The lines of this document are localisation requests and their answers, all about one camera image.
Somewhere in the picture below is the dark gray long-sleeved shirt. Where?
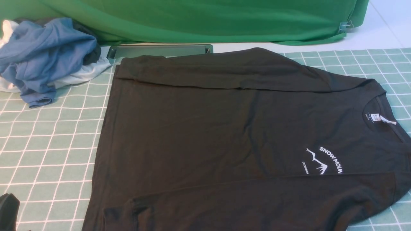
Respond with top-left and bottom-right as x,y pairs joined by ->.
82,48 -> 410,231

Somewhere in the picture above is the black robot arm image left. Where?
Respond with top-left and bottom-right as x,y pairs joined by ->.
0,193 -> 20,231

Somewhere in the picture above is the green backdrop cloth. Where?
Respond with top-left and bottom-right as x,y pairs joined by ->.
1,0 -> 369,46

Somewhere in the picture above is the green checkered table cloth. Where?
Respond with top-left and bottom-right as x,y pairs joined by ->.
0,48 -> 410,231

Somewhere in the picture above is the metal binder clip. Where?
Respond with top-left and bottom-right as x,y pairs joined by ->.
338,21 -> 354,33

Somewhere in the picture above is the blue crumpled garment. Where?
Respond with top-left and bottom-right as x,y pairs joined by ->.
0,18 -> 101,108

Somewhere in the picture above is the white crumpled garment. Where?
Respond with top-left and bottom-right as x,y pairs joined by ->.
0,20 -> 111,93

